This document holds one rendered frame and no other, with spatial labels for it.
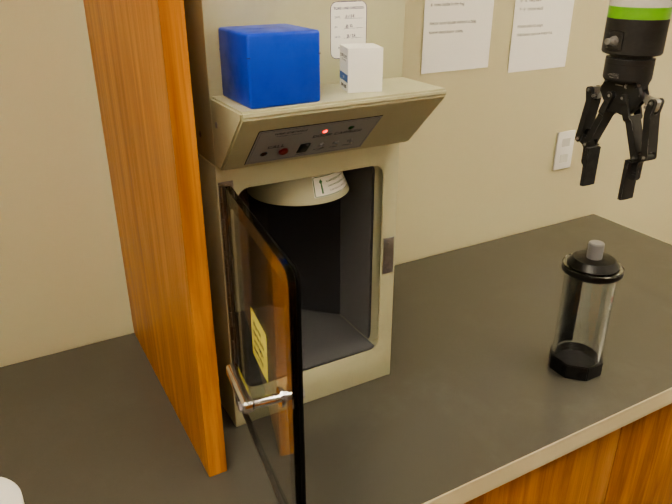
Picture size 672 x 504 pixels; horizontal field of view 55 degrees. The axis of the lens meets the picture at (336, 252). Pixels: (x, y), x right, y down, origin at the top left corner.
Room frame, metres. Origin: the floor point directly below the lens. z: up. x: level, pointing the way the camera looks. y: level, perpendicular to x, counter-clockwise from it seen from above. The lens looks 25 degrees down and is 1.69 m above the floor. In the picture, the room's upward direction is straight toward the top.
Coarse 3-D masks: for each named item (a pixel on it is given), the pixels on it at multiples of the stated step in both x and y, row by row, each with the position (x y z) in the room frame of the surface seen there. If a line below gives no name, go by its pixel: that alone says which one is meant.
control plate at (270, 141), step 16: (288, 128) 0.84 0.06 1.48; (304, 128) 0.86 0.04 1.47; (320, 128) 0.88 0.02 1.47; (336, 128) 0.89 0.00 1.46; (368, 128) 0.93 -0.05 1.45; (256, 144) 0.84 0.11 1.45; (272, 144) 0.86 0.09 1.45; (288, 144) 0.88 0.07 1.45; (352, 144) 0.95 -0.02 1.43; (256, 160) 0.88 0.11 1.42; (272, 160) 0.90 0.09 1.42
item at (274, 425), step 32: (256, 224) 0.72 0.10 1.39; (256, 256) 0.71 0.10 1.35; (256, 288) 0.72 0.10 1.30; (288, 288) 0.59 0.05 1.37; (288, 320) 0.60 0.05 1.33; (288, 352) 0.60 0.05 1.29; (256, 384) 0.75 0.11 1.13; (288, 384) 0.61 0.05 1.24; (256, 416) 0.77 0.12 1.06; (288, 416) 0.61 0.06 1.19; (256, 448) 0.78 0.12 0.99; (288, 448) 0.62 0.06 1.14; (288, 480) 0.62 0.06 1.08
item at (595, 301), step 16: (576, 272) 1.04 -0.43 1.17; (576, 288) 1.04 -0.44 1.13; (592, 288) 1.03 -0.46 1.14; (608, 288) 1.03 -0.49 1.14; (560, 304) 1.08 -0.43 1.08; (576, 304) 1.04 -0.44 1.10; (592, 304) 1.03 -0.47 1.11; (608, 304) 1.03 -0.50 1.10; (560, 320) 1.07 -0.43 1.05; (576, 320) 1.04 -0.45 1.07; (592, 320) 1.03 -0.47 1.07; (608, 320) 1.04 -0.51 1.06; (560, 336) 1.06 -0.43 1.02; (576, 336) 1.03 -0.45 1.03; (592, 336) 1.03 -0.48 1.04; (560, 352) 1.05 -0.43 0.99; (576, 352) 1.03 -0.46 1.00; (592, 352) 1.03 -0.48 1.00
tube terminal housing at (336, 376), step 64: (192, 0) 0.92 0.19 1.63; (256, 0) 0.93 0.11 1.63; (320, 0) 0.97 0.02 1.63; (384, 0) 1.03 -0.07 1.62; (192, 64) 0.94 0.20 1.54; (320, 64) 0.97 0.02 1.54; (384, 64) 1.03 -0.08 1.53; (384, 192) 1.03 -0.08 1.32; (384, 320) 1.04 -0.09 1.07; (320, 384) 0.97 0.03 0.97
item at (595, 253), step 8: (592, 240) 1.08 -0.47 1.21; (592, 248) 1.06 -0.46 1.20; (600, 248) 1.06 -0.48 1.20; (576, 256) 1.08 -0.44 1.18; (584, 256) 1.08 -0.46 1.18; (592, 256) 1.06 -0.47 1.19; (600, 256) 1.06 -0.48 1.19; (608, 256) 1.08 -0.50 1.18; (576, 264) 1.06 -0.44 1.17; (584, 264) 1.05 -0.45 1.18; (592, 264) 1.04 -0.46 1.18; (600, 264) 1.04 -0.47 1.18; (608, 264) 1.04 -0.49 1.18; (616, 264) 1.05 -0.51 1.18; (584, 272) 1.04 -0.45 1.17; (592, 272) 1.03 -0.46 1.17; (600, 272) 1.03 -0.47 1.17; (608, 272) 1.03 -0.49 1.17
